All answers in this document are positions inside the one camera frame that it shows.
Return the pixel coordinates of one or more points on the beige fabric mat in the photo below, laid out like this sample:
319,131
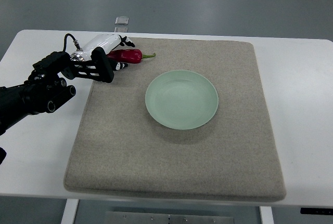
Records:
121,150

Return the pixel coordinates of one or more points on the clear floor marker upper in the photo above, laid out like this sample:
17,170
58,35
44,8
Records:
121,20

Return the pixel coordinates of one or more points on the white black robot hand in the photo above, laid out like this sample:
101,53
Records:
108,42

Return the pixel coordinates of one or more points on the red pepper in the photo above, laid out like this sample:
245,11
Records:
133,56

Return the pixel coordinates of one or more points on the clear floor marker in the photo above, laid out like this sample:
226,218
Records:
121,29
121,20

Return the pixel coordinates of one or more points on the light green plate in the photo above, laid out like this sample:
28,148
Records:
181,100

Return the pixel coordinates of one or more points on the white table right leg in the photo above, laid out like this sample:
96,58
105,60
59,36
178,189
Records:
266,215

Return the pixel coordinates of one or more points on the white table left leg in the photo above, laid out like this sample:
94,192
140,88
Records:
69,212

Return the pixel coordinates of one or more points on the clear floor marker lower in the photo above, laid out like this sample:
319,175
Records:
121,29

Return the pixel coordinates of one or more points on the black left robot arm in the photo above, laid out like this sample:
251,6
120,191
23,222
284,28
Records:
46,89

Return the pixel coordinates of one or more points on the white table leg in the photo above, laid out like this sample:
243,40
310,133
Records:
266,215
69,212

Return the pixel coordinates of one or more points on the black table control panel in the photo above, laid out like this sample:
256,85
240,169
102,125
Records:
316,211

